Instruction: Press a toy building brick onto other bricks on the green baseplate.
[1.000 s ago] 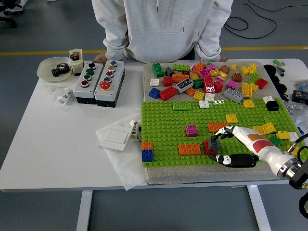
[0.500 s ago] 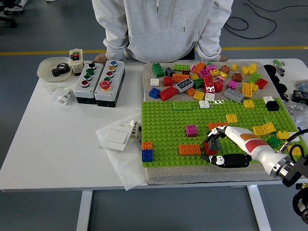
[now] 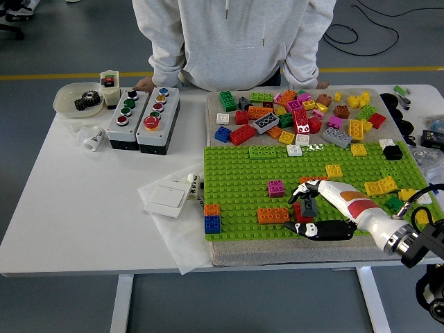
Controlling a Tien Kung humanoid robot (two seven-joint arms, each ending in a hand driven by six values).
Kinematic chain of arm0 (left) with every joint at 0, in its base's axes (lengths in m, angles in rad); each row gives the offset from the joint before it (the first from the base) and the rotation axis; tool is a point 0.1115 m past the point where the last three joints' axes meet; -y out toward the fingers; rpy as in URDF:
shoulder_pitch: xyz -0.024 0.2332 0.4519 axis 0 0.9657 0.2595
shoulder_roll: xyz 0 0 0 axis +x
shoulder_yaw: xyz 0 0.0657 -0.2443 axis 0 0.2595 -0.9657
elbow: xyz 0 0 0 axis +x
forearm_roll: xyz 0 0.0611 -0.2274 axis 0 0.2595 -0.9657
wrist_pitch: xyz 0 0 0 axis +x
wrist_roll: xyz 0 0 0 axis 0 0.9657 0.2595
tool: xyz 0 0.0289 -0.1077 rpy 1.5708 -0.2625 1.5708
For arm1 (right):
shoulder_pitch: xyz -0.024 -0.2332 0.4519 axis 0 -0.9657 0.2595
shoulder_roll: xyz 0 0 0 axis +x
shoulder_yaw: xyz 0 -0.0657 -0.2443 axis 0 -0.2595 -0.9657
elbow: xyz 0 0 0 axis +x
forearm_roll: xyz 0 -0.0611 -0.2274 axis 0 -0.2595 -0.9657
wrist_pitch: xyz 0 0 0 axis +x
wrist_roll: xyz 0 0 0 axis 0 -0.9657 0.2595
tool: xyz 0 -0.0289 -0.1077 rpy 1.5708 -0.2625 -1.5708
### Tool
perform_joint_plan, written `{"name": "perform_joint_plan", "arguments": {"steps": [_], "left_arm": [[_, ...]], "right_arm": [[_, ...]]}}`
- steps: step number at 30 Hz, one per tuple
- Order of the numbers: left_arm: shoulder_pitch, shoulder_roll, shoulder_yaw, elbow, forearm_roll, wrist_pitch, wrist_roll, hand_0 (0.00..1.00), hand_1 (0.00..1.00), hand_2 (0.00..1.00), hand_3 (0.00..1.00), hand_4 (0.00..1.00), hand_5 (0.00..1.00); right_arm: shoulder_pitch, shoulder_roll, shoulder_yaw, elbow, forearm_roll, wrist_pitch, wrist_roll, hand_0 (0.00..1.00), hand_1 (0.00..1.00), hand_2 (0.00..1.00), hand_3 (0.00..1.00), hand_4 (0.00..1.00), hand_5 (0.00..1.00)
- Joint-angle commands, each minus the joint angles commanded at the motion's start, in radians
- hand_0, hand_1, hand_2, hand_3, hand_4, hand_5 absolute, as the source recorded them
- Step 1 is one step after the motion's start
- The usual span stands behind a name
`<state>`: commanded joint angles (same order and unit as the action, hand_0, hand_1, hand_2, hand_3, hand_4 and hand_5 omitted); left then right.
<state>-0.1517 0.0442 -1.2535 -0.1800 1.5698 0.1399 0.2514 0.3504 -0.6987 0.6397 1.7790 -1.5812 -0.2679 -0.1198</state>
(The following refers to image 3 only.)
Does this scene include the white plastic bowl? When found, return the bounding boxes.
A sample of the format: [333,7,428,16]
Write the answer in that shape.
[52,81,105,119]

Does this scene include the lime green flat brick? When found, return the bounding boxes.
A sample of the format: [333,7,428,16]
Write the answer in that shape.
[248,146,278,161]

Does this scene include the dark grey two-stud brick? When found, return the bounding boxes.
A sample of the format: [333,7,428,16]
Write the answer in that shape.
[300,196,317,218]

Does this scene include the person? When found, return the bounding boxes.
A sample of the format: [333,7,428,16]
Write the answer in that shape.
[131,0,339,92]

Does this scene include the white printed tube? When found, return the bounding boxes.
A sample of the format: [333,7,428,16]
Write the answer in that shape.
[185,172,203,202]

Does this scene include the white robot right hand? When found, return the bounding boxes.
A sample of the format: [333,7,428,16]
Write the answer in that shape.
[283,179,410,248]

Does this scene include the white wall switch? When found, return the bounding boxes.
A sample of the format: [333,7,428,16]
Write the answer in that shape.
[143,180,191,219]

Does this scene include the black floor cable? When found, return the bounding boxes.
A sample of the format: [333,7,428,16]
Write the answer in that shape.
[322,0,444,57]

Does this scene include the blue four-stud brick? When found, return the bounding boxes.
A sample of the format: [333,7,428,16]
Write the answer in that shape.
[204,215,222,235]
[214,126,232,144]

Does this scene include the magenta four-stud brick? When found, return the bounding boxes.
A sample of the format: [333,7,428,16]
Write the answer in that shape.
[267,180,286,198]

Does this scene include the black printed box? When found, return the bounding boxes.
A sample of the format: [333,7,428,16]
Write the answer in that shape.
[420,130,444,151]

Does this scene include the red six-stud brick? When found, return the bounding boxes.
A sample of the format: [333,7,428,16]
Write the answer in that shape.
[293,201,315,223]

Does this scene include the clear bag of screws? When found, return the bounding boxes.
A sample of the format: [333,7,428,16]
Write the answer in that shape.
[414,147,444,187]

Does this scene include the white pipe tee fitting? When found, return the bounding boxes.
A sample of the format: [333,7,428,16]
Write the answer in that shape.
[76,126,106,153]

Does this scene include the black strap bundle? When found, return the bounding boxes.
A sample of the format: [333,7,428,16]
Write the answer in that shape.
[379,92,418,147]

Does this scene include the black office chair base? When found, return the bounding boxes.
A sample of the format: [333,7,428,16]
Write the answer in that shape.
[0,15,26,41]

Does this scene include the yellow eight-stud brick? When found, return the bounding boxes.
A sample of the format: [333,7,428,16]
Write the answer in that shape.
[348,119,365,142]

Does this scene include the white table leg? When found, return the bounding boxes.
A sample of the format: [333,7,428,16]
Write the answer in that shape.
[110,275,135,333]
[356,266,392,333]

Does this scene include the blue plastic packet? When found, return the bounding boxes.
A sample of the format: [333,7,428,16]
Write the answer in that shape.
[423,116,444,133]

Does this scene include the green baseplate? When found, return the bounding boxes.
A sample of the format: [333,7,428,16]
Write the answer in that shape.
[202,140,433,244]

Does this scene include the small dark green brick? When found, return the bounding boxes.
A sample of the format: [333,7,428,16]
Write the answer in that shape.
[385,196,405,211]

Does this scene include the black brick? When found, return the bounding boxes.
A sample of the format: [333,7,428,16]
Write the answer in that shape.
[383,145,404,161]

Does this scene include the grey four-button control box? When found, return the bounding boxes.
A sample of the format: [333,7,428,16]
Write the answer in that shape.
[105,88,150,152]

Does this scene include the red eight-stud brick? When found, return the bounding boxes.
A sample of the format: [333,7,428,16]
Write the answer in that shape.
[292,108,311,135]
[228,124,256,147]

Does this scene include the grey emergency-stop control box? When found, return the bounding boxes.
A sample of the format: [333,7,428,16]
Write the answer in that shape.
[134,86,181,156]

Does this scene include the grey upturned brick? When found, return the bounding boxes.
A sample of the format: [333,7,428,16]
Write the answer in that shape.
[252,114,280,135]

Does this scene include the light grey eight-stud brick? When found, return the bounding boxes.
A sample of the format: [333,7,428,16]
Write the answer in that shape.
[322,126,354,149]

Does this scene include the cream switch box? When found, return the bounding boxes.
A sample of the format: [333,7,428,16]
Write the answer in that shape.
[99,69,121,110]

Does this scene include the white tissue paper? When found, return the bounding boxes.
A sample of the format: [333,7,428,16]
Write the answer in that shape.
[137,162,213,277]

